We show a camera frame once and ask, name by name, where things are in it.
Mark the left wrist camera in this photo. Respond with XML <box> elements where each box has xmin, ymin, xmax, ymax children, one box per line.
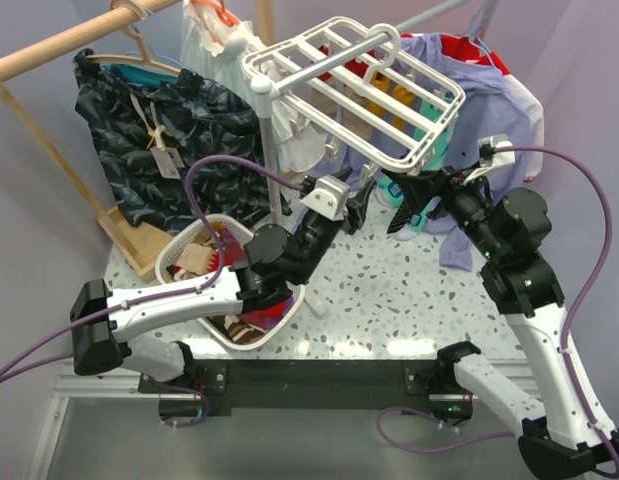
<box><xmin>300</xmin><ymin>175</ymin><xmax>350</xmax><ymax>221</ymax></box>

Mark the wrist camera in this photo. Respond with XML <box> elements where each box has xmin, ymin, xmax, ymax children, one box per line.
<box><xmin>300</xmin><ymin>175</ymin><xmax>350</xmax><ymax>221</ymax></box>
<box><xmin>476</xmin><ymin>134</ymin><xmax>515</xmax><ymax>180</ymax></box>

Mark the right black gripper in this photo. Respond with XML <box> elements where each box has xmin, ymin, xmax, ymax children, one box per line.
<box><xmin>395</xmin><ymin>158</ymin><xmax>504</xmax><ymax>260</ymax></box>

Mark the lavender shirt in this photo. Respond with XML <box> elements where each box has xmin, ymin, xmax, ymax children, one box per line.
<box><xmin>315</xmin><ymin>33</ymin><xmax>544</xmax><ymax>272</ymax></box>

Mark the white plastic sock hanger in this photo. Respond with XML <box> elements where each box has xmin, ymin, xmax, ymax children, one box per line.
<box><xmin>241</xmin><ymin>16</ymin><xmax>466</xmax><ymax>173</ymax></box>

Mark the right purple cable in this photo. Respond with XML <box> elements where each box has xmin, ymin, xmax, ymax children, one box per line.
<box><xmin>376</xmin><ymin>145</ymin><xmax>619</xmax><ymax>476</ymax></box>

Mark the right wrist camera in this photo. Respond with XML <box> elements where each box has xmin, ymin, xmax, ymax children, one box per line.
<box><xmin>476</xmin><ymin>134</ymin><xmax>515</xmax><ymax>180</ymax></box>

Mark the red sock in basket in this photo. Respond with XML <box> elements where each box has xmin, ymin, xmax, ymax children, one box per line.
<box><xmin>220</xmin><ymin>229</ymin><xmax>293</xmax><ymax>329</ymax></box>

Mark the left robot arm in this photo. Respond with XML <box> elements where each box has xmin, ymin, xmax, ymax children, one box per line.
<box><xmin>70</xmin><ymin>169</ymin><xmax>375</xmax><ymax>392</ymax></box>

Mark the dark leaf-print garment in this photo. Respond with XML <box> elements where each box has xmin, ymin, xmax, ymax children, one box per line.
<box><xmin>73</xmin><ymin>49</ymin><xmax>264</xmax><ymax>235</ymax></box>

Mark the wooden clothes hanger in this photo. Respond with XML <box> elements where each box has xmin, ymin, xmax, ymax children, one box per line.
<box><xmin>86</xmin><ymin>0</ymin><xmax>183</xmax><ymax>77</ymax></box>

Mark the mustard yellow sock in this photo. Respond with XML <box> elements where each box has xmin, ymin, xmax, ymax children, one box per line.
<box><xmin>366</xmin><ymin>74</ymin><xmax>390</xmax><ymax>119</ymax></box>
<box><xmin>390</xmin><ymin>84</ymin><xmax>415</xmax><ymax>132</ymax></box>

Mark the black striped sock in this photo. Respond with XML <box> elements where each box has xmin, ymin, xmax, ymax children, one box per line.
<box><xmin>386</xmin><ymin>200</ymin><xmax>418</xmax><ymax>234</ymax></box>
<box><xmin>346</xmin><ymin>177</ymin><xmax>378</xmax><ymax>234</ymax></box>

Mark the red and beige sock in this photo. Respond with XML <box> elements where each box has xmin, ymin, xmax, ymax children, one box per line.
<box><xmin>310</xmin><ymin>88</ymin><xmax>338</xmax><ymax>119</ymax></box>
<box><xmin>342</xmin><ymin>86</ymin><xmax>372</xmax><ymax>140</ymax></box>

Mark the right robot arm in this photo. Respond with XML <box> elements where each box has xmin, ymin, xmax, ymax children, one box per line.
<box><xmin>390</xmin><ymin>168</ymin><xmax>619</xmax><ymax>479</ymax></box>

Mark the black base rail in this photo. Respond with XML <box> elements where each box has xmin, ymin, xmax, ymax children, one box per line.
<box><xmin>138</xmin><ymin>359</ymin><xmax>473</xmax><ymax>422</ymax></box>

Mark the white ruffled dress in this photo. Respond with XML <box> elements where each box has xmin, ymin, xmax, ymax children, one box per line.
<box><xmin>180</xmin><ymin>1</ymin><xmax>326</xmax><ymax>173</ymax></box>

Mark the garment price tag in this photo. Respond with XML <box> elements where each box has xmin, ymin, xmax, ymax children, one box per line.
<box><xmin>150</xmin><ymin>147</ymin><xmax>185</xmax><ymax>179</ymax></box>

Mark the white laundry basket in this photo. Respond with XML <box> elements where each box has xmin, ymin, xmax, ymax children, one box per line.
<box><xmin>154</xmin><ymin>220</ymin><xmax>305</xmax><ymax>351</ymax></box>

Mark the orange clothes hanger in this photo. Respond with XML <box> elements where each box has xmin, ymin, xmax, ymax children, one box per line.
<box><xmin>191</xmin><ymin>0</ymin><xmax>240</xmax><ymax>27</ymax></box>

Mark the blue wire hanger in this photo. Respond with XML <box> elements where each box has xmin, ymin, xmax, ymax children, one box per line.
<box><xmin>463</xmin><ymin>0</ymin><xmax>510</xmax><ymax>76</ymax></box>

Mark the brown striped sock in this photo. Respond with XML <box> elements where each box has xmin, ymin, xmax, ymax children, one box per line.
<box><xmin>209</xmin><ymin>316</ymin><xmax>265</xmax><ymax>345</ymax></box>

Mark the wooden garment rack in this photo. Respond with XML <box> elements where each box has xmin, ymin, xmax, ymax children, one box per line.
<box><xmin>0</xmin><ymin>1</ymin><xmax>270</xmax><ymax>283</ymax></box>

